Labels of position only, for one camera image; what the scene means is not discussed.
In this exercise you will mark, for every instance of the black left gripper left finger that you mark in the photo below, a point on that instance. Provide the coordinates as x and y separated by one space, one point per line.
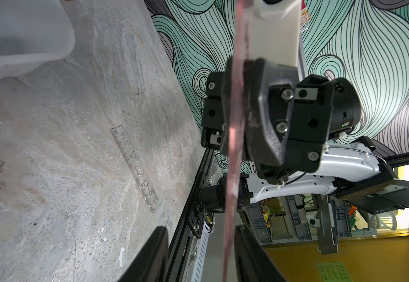
151 263

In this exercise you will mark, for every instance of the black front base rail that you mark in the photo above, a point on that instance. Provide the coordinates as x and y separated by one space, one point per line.
203 198

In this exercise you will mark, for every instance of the clear short straight ruler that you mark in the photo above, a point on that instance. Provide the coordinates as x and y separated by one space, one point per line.
135 166

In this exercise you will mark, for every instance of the white perforated cable duct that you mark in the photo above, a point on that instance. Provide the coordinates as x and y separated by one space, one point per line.
200 255

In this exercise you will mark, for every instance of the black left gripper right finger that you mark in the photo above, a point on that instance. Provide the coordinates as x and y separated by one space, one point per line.
252 262

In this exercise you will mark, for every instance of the white plastic storage box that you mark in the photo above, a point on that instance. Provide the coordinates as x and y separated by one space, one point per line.
31 34

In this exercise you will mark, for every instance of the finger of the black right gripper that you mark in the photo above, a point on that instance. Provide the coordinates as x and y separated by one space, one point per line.
225 94
264 83

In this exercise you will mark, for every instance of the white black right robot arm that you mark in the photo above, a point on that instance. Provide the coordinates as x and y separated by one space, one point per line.
288 143

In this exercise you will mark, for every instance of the red straight ruler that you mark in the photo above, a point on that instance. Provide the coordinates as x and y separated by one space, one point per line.
235 128

